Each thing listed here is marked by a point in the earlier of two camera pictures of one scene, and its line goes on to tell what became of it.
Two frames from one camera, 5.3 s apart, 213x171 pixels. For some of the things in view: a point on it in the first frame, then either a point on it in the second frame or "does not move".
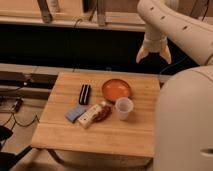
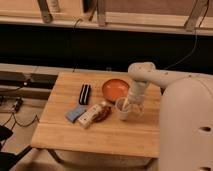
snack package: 96,114 does not move
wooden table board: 110,114 does not move
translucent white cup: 123,106 does not move
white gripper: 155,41 -> 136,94
